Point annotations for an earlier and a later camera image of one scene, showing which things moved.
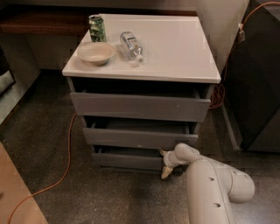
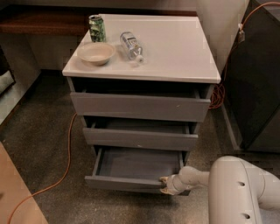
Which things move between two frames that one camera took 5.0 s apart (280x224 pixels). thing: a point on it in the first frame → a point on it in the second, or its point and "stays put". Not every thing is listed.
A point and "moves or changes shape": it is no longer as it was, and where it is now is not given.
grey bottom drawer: x=135 y=157 moves or changes shape
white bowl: x=98 y=53 stays put
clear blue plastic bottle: x=135 y=52 stays put
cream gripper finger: x=165 y=171 → x=166 y=190
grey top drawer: x=152 y=101 stays put
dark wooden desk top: x=68 y=19 stays put
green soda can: x=97 y=28 stays put
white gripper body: x=168 y=160 → x=174 y=185
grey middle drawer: x=139 y=132 stays put
